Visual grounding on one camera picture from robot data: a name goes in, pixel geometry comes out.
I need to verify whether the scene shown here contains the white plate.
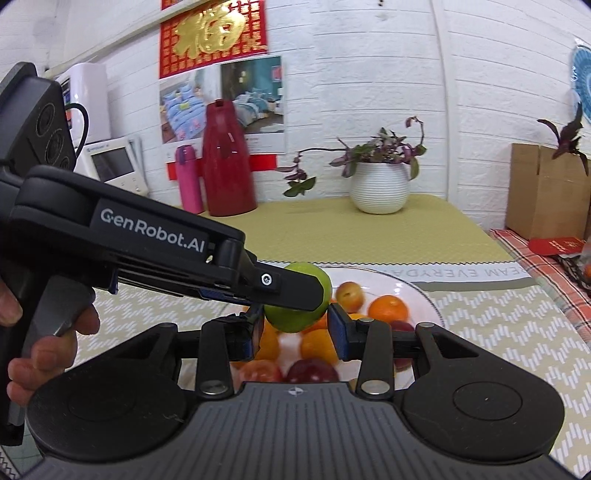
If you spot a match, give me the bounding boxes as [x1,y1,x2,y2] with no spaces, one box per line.
[178,261,446,393]

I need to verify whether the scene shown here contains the clear plastic bag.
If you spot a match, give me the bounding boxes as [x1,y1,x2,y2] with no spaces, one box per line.
[579,240,591,289]

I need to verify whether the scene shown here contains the pink bottle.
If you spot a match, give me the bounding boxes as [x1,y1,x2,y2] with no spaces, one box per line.
[174,144,205,215]

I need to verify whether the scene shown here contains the white water dispenser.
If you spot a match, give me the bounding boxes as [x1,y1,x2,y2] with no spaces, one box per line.
[76,136,149,197]

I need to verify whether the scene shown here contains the cardboard box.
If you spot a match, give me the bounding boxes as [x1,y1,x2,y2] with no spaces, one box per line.
[505,143,591,241]

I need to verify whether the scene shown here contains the orange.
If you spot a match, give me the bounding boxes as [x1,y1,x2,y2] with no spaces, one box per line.
[368,295,410,324]
[300,328,340,365]
[254,318,280,361]

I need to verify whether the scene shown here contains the red and yellow apple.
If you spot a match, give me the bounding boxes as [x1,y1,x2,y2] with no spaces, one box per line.
[335,281,365,313]

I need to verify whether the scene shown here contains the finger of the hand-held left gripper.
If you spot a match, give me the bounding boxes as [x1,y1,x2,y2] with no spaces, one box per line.
[216,239,327,311]

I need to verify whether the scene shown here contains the plaid cloth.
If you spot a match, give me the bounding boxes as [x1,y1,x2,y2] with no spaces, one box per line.
[489,228,591,342]

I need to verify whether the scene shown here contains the dark purple plant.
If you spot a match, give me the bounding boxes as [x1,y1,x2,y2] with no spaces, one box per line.
[537,102,591,176]

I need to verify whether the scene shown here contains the person's left hand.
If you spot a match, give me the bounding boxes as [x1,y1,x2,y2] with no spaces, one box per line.
[0,277,100,407]

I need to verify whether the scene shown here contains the purple plant in white pot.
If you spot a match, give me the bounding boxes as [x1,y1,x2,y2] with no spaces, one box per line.
[276,115,428,214]

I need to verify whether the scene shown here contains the blue decorative wall plates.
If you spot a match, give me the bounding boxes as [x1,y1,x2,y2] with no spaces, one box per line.
[568,39,591,123]

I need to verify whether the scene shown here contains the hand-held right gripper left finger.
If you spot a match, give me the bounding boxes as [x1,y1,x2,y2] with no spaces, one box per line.
[122,308,267,400]

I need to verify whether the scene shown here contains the patterned tablecloth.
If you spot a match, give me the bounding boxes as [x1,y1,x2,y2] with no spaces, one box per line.
[0,194,591,480]

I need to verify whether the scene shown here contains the wall poster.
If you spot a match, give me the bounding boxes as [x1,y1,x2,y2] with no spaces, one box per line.
[159,0,287,183]

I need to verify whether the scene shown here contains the red envelope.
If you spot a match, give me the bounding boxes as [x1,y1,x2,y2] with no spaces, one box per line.
[529,236,585,256]

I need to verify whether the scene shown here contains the small round green apple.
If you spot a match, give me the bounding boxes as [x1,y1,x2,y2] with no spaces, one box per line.
[263,261,331,333]

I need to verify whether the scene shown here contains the black cable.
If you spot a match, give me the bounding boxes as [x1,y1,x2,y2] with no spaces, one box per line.
[65,104,89,155]

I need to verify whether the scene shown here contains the red thermos jug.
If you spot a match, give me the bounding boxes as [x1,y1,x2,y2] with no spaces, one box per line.
[202,99,257,217]

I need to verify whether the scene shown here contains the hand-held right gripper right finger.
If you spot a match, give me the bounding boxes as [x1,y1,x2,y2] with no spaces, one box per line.
[327,304,478,398]

